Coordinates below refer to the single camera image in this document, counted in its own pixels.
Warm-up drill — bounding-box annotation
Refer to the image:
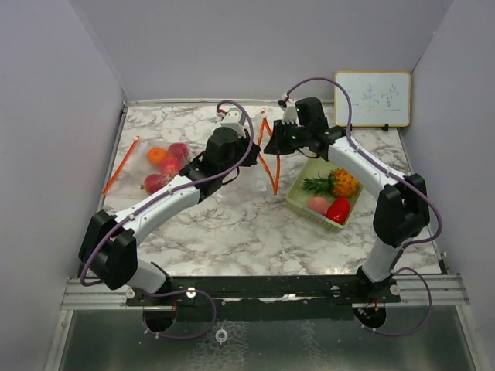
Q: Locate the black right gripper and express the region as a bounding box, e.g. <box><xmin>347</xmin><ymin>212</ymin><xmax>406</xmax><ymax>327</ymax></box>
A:
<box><xmin>265</xmin><ymin>119</ymin><xmax>311</xmax><ymax>155</ymax></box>

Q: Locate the toy pineapple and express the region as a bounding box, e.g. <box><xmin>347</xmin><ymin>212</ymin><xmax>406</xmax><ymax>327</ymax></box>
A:
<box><xmin>302</xmin><ymin>168</ymin><xmax>360</xmax><ymax>198</ymax></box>

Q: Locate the orange fruit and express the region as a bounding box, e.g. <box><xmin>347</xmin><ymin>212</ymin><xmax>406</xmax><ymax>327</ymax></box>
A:
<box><xmin>147</xmin><ymin>147</ymin><xmax>168</xmax><ymax>167</ymax></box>

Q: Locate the pink peach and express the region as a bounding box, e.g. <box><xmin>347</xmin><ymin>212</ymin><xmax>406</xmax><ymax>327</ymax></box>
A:
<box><xmin>306</xmin><ymin>196</ymin><xmax>329</xmax><ymax>216</ymax></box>

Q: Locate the clear orange-zipper zip bag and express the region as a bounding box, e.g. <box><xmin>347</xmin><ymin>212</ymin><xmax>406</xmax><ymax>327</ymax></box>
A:
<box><xmin>102</xmin><ymin>136</ymin><xmax>189</xmax><ymax>198</ymax></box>

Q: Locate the red bell pepper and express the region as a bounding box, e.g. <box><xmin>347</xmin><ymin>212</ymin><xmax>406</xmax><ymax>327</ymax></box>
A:
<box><xmin>326</xmin><ymin>198</ymin><xmax>351</xmax><ymax>225</ymax></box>

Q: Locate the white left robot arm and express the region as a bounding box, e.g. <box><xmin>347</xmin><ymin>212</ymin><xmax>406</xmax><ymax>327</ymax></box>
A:
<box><xmin>79</xmin><ymin>127</ymin><xmax>260</xmax><ymax>305</ymax></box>

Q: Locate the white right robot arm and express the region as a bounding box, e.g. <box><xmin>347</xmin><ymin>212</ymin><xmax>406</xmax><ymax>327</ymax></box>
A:
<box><xmin>264</xmin><ymin>97</ymin><xmax>430</xmax><ymax>302</ymax></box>

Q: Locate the small framed whiteboard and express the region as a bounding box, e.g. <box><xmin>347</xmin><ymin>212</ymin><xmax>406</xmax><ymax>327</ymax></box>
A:
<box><xmin>334</xmin><ymin>71</ymin><xmax>411</xmax><ymax>128</ymax></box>

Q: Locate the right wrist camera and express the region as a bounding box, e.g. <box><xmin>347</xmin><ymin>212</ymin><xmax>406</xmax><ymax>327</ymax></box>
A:
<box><xmin>278</xmin><ymin>100</ymin><xmax>298</xmax><ymax>124</ymax></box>

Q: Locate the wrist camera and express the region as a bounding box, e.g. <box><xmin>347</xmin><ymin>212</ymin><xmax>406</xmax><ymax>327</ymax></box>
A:
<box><xmin>278</xmin><ymin>100</ymin><xmax>298</xmax><ymax>124</ymax></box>
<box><xmin>220</xmin><ymin>108</ymin><xmax>246</xmax><ymax>133</ymax></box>

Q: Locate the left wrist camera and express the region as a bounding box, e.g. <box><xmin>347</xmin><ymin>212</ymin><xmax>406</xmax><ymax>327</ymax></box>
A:
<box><xmin>220</xmin><ymin>108</ymin><xmax>246</xmax><ymax>133</ymax></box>

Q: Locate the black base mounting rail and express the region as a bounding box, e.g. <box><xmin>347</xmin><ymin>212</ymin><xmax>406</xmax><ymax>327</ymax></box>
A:
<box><xmin>126</xmin><ymin>274</ymin><xmax>400</xmax><ymax>322</ymax></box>

